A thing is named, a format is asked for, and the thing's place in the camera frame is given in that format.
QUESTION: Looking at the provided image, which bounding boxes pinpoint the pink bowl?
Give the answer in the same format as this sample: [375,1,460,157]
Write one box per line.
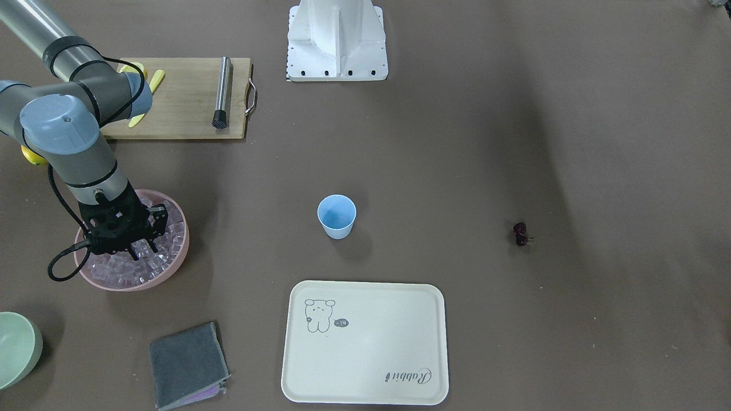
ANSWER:
[74,189,190,292]

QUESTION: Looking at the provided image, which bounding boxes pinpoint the mint green bowl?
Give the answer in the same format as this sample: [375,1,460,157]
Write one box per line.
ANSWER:
[1,312,43,390]

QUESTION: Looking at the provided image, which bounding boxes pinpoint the yellow plastic knife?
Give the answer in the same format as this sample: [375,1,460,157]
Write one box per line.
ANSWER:
[128,70,166,128]

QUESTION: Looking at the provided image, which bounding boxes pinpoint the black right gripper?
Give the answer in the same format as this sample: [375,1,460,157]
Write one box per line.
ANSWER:
[78,190,168,261]

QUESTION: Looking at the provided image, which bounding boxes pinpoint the grey folded cloth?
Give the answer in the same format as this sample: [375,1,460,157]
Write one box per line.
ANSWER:
[148,321,231,410]

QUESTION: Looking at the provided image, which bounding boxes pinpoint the dark red cherries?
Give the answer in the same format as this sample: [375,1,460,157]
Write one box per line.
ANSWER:
[513,221,535,247]

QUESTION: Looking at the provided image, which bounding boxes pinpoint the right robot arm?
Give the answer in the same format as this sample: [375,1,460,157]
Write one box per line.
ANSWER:
[1,1,167,255]

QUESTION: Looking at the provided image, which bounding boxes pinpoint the yellow lemon outer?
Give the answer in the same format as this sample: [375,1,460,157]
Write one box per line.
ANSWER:
[21,146,49,166]

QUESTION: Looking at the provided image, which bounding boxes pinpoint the light blue cup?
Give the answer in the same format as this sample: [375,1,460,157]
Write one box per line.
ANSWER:
[318,194,358,240]

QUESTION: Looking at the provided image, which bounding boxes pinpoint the lemon slice upper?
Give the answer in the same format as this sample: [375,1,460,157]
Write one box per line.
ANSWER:
[118,62,148,80]

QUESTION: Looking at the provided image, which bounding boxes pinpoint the cream rabbit tray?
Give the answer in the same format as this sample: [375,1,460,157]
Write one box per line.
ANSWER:
[281,280,449,406]

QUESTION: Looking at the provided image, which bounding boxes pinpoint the pile of ice cubes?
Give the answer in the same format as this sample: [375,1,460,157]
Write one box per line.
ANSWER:
[86,196,186,286]

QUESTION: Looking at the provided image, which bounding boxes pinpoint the steel muddler black tip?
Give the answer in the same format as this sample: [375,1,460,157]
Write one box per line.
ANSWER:
[211,55,232,130]

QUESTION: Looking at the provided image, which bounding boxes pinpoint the wooden cutting board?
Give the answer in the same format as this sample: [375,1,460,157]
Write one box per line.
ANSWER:
[101,57,254,140]

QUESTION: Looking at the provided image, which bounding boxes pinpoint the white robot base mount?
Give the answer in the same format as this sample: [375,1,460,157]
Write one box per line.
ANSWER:
[286,1,389,82]

